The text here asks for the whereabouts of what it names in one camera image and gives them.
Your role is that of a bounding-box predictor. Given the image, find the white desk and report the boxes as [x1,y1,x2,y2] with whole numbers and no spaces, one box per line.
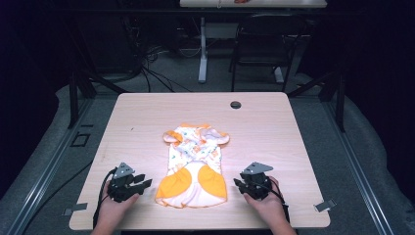
[179,0,328,9]

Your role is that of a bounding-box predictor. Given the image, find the orange and white baby garment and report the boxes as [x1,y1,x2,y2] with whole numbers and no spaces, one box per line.
[155,122,231,210]

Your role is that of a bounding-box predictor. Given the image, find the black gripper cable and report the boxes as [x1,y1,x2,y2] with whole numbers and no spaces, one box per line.
[267,176,292,223]
[92,166,117,229]

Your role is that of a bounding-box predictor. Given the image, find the white desk leg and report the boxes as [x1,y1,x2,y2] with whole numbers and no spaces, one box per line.
[198,17,208,84]

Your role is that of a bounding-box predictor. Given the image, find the aluminium floor rail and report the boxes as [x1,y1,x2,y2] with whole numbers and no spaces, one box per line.
[322,97,397,235]
[6,97,96,235]

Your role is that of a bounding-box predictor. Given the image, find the person's right hand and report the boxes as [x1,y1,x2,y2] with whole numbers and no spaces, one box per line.
[243,175,290,227]

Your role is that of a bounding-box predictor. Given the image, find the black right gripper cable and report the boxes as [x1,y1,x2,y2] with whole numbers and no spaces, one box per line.
[267,176,292,223]

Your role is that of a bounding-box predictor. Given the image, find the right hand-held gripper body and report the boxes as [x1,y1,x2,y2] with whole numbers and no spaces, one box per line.
[240,162,274,201]

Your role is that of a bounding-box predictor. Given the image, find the black metal stand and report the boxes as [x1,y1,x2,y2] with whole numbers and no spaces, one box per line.
[67,63,129,129]
[287,70,347,133]

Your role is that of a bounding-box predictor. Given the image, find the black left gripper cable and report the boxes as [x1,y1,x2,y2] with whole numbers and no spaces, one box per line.
[92,166,117,229]

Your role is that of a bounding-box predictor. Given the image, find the person's left hand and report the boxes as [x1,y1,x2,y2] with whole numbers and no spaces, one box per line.
[97,193,142,228]

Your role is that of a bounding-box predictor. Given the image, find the grey tape strip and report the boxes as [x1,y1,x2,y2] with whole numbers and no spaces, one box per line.
[63,202,89,216]
[313,199,338,212]

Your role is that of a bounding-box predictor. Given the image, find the black floor cables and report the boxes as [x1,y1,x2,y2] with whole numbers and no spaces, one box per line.
[123,19,197,94]

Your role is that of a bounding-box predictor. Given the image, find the black chair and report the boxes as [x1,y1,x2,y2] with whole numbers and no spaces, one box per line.
[228,13,309,93]

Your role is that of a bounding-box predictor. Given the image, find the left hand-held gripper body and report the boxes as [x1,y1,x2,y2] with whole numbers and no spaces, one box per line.
[107,162,140,204]

